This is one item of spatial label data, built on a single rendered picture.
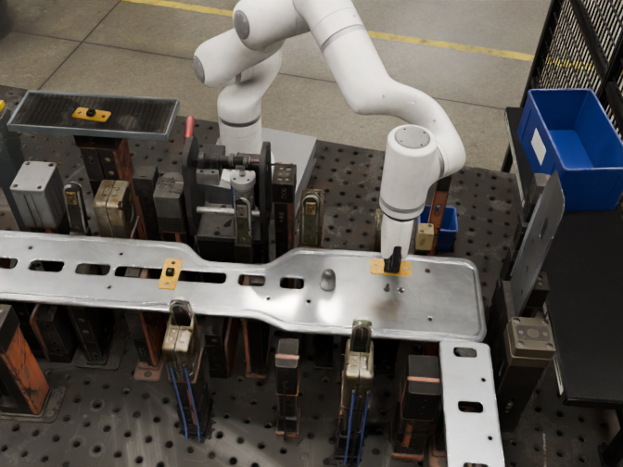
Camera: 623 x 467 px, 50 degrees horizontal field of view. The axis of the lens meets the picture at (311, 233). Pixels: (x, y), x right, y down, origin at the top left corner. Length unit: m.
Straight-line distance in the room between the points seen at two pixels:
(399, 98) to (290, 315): 0.49
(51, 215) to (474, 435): 1.02
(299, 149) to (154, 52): 2.16
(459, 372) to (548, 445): 0.39
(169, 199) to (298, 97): 2.20
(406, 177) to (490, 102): 2.66
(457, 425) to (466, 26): 3.42
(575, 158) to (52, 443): 1.42
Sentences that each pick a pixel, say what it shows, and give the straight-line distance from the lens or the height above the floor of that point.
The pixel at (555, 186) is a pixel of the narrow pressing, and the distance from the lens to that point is 1.27.
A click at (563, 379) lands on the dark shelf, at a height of 1.03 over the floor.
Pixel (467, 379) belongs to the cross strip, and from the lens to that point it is 1.35.
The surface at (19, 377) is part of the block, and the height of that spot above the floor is 0.87.
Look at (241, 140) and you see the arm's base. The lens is 1.90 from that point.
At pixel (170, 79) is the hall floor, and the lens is 3.87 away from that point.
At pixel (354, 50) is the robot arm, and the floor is 1.49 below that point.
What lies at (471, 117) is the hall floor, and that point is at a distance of 3.66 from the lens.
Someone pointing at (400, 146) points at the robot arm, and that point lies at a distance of 1.14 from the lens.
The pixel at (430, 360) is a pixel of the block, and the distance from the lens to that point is 1.38.
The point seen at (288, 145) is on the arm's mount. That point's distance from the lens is 2.10.
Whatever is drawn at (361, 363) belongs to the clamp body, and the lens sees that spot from 1.29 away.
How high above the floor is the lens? 2.12
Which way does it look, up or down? 47 degrees down
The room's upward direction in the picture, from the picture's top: 2 degrees clockwise
